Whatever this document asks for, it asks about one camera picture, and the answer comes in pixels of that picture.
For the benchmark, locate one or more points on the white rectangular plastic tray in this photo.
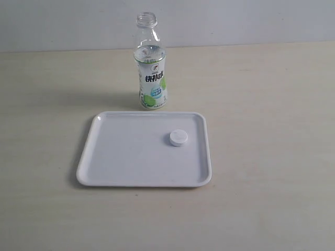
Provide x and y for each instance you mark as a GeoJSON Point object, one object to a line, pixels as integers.
{"type": "Point", "coordinates": [132, 149]}

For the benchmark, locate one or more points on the clear plastic drink bottle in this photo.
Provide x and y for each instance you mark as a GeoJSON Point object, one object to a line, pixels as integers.
{"type": "Point", "coordinates": [150, 55]}

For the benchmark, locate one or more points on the white bottle cap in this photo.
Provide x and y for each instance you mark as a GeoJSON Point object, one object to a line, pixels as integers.
{"type": "Point", "coordinates": [178, 137]}

